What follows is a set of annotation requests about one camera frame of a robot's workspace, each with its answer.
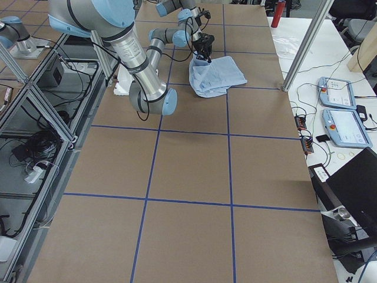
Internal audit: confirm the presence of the brown paper table cover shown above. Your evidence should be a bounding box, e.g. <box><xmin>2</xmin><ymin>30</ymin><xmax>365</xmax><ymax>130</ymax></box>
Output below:
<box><xmin>28</xmin><ymin>4</ymin><xmax>338</xmax><ymax>282</ymax></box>

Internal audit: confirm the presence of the black laptop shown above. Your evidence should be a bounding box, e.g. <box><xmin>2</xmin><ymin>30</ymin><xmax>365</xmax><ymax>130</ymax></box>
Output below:
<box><xmin>326</xmin><ymin>147</ymin><xmax>376</xmax><ymax>235</ymax></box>

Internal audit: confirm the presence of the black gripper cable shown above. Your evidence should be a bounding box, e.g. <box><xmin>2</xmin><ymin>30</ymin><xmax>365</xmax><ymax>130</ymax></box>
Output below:
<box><xmin>137</xmin><ymin>17</ymin><xmax>207</xmax><ymax>121</ymax></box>

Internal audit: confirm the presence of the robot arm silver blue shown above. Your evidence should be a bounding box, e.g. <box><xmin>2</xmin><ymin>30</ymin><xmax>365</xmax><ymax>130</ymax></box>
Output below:
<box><xmin>156</xmin><ymin>0</ymin><xmax>211</xmax><ymax>26</ymax></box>
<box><xmin>48</xmin><ymin>0</ymin><xmax>214</xmax><ymax>116</ymax></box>

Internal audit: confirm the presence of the aluminium frame post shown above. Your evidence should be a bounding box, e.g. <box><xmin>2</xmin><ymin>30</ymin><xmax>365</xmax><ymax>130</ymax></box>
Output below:
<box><xmin>282</xmin><ymin>0</ymin><xmax>334</xmax><ymax>92</ymax></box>

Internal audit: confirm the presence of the blue teach pendant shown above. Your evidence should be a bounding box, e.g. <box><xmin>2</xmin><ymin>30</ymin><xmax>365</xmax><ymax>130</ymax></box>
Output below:
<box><xmin>322</xmin><ymin>108</ymin><xmax>373</xmax><ymax>149</ymax></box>
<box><xmin>318</xmin><ymin>77</ymin><xmax>356</xmax><ymax>110</ymax></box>

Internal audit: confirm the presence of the light blue button shirt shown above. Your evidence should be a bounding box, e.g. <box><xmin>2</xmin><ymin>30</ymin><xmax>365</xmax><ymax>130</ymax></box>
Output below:
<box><xmin>189</xmin><ymin>56</ymin><xmax>247</xmax><ymax>98</ymax></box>

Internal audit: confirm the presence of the white power strip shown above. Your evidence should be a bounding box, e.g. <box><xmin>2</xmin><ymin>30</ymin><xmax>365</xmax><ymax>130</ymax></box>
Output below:
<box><xmin>24</xmin><ymin>165</ymin><xmax>44</xmax><ymax>183</ymax></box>

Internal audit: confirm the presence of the near blue teach pendant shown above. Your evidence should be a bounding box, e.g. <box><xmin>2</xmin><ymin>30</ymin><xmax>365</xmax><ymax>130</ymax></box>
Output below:
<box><xmin>322</xmin><ymin>108</ymin><xmax>373</xmax><ymax>149</ymax></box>

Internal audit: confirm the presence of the orange circuit board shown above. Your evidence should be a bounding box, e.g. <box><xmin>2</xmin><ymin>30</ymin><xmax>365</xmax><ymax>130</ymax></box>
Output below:
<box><xmin>295</xmin><ymin>116</ymin><xmax>307</xmax><ymax>130</ymax></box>
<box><xmin>300</xmin><ymin>136</ymin><xmax>314</xmax><ymax>156</ymax></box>

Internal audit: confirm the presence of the far blue teach pendant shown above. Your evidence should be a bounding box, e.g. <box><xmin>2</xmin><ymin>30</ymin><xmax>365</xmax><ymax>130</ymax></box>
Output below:
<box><xmin>318</xmin><ymin>77</ymin><xmax>356</xmax><ymax>110</ymax></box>

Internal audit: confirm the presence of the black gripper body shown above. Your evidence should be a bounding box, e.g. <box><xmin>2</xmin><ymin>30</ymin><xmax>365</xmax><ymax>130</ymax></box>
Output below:
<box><xmin>194</xmin><ymin>8</ymin><xmax>211</xmax><ymax>25</ymax></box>
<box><xmin>194</xmin><ymin>32</ymin><xmax>214</xmax><ymax>58</ymax></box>

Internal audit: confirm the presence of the clear plastic bag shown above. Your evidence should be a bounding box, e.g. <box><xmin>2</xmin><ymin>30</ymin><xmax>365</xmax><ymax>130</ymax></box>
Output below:
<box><xmin>272</xmin><ymin>35</ymin><xmax>300</xmax><ymax>60</ymax></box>

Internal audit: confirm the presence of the red bottle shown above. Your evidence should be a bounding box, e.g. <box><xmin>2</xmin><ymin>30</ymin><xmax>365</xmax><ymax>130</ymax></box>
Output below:
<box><xmin>271</xmin><ymin>0</ymin><xmax>286</xmax><ymax>28</ymax></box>

